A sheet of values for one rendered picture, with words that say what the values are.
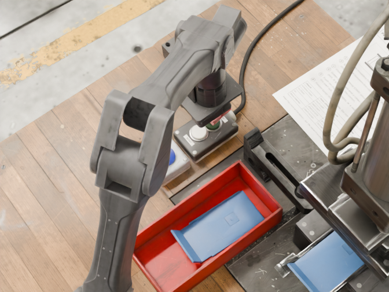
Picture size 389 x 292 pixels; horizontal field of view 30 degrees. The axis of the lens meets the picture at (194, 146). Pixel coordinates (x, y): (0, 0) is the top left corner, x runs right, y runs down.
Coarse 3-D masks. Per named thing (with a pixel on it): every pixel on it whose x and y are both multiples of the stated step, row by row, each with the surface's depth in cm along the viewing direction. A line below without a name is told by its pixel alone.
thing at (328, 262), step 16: (336, 240) 118; (304, 256) 117; (320, 256) 116; (336, 256) 116; (352, 256) 116; (304, 272) 115; (320, 272) 115; (336, 272) 115; (352, 272) 115; (320, 288) 114
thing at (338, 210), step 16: (352, 160) 107; (320, 176) 106; (336, 176) 106; (304, 192) 107; (320, 192) 105; (336, 192) 105; (320, 208) 106; (336, 208) 100; (352, 208) 99; (336, 224) 101; (352, 224) 98; (368, 224) 98; (352, 240) 99; (368, 240) 97; (384, 240) 99; (368, 256) 101; (384, 256) 100; (384, 272) 99
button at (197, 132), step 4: (192, 128) 134; (196, 128) 134; (200, 128) 134; (204, 128) 134; (192, 132) 134; (196, 132) 134; (200, 132) 134; (204, 132) 134; (192, 136) 134; (196, 136) 134; (200, 136) 134; (204, 136) 134
